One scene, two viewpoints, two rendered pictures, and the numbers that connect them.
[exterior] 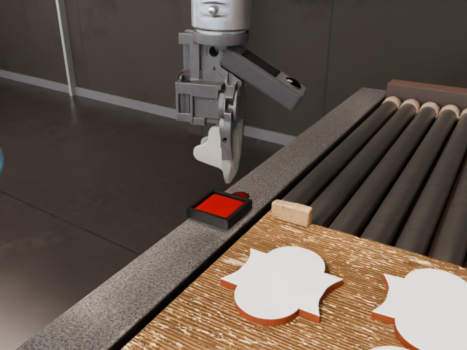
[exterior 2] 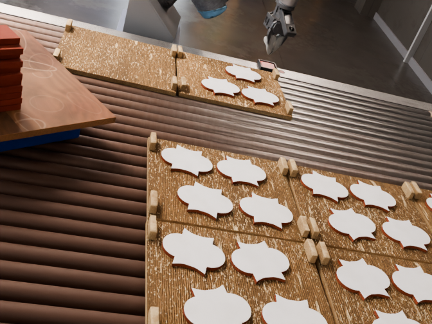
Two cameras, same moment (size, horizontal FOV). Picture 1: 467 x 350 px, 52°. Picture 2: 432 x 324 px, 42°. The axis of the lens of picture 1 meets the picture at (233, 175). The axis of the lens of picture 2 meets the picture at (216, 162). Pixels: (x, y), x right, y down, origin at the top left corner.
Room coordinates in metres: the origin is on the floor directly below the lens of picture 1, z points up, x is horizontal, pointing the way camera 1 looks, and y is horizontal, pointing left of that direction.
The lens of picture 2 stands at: (-1.00, -1.43, 1.77)
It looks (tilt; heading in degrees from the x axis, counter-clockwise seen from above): 32 degrees down; 43
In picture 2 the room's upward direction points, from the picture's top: 19 degrees clockwise
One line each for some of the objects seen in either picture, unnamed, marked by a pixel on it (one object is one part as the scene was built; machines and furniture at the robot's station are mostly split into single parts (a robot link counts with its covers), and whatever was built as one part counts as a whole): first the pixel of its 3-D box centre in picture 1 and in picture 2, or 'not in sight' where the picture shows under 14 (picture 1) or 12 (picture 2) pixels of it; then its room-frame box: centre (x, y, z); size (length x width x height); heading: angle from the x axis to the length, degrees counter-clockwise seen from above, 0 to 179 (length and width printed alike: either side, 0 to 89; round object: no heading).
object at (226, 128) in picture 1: (228, 127); (272, 33); (0.60, 0.01, 1.08); 0.05 x 0.02 x 0.09; 166
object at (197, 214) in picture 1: (219, 207); (267, 66); (0.66, 0.02, 0.92); 0.08 x 0.08 x 0.02; 59
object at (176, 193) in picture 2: not in sight; (224, 184); (-0.07, -0.61, 0.94); 0.41 x 0.35 x 0.04; 149
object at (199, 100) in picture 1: (215, 77); (279, 17); (0.63, 0.02, 1.14); 0.09 x 0.08 x 0.12; 76
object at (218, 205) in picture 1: (219, 208); (267, 66); (0.66, 0.02, 0.92); 0.06 x 0.06 x 0.01; 59
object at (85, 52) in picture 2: not in sight; (118, 58); (0.01, 0.12, 0.93); 0.41 x 0.35 x 0.02; 148
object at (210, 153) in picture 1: (214, 155); (267, 42); (0.61, 0.03, 1.03); 0.06 x 0.03 x 0.09; 76
